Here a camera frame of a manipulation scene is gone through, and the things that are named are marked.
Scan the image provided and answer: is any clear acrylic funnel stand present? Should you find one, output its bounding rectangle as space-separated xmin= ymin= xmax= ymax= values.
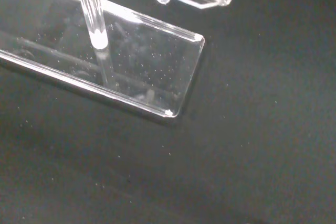
xmin=0 ymin=0 xmax=244 ymax=126

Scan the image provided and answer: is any black bench cloth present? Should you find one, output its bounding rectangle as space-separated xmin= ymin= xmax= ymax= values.
xmin=0 ymin=0 xmax=336 ymax=224

